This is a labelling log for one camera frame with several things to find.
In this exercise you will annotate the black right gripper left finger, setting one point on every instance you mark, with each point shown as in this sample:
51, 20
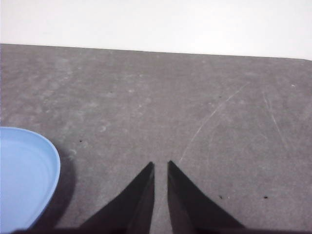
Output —
131, 212

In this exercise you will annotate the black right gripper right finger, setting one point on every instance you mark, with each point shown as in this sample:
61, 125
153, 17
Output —
190, 212

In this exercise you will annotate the blue plate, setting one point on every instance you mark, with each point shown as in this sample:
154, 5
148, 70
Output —
24, 170

